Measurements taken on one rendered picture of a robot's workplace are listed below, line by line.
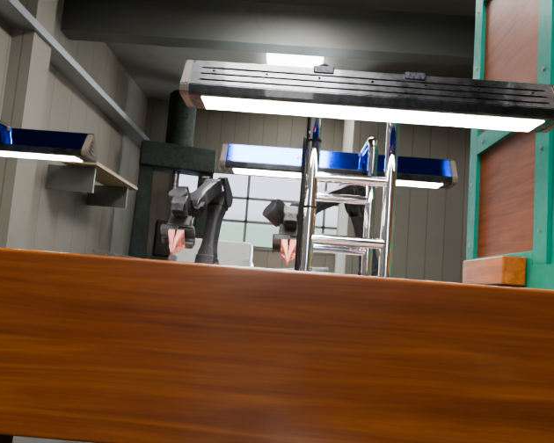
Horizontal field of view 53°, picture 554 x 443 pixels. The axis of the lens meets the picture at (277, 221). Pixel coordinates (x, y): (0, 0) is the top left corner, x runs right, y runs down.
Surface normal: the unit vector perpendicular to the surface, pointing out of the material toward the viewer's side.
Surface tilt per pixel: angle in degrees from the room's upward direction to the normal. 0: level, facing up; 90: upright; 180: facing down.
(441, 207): 90
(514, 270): 90
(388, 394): 90
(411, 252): 90
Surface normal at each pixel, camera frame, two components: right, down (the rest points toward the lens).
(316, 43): -0.02, -0.11
